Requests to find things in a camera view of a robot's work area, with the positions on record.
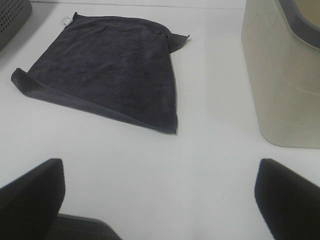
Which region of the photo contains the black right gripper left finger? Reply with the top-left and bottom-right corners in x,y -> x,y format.
0,158 -> 66,240

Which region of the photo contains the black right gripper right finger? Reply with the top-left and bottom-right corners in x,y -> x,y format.
254,158 -> 320,240

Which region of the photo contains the dark grey towel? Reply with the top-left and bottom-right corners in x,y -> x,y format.
11,13 -> 188,134

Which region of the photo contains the beige grey-rimmed bin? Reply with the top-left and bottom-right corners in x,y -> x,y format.
241,0 -> 320,148

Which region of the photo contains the grey orange-rimmed laundry basket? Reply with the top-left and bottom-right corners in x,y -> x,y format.
0,0 -> 33,50

